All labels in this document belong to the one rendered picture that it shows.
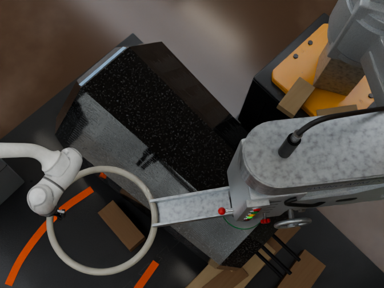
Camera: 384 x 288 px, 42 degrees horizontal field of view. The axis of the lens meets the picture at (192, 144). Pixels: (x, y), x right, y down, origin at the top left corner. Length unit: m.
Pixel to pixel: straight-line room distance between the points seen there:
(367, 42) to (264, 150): 0.80
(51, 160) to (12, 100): 1.58
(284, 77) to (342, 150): 1.15
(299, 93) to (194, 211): 0.85
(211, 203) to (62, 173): 0.67
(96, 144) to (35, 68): 1.16
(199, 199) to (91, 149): 0.70
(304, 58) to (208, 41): 1.05
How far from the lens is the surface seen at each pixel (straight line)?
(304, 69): 2.77
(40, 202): 2.00
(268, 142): 1.58
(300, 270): 3.18
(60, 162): 2.05
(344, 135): 1.65
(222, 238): 2.45
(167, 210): 2.29
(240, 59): 3.61
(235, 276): 2.97
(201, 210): 2.26
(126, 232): 3.07
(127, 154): 2.54
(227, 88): 3.50
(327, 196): 1.92
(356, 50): 2.25
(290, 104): 2.61
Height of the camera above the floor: 3.16
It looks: 72 degrees down
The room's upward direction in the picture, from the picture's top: 9 degrees clockwise
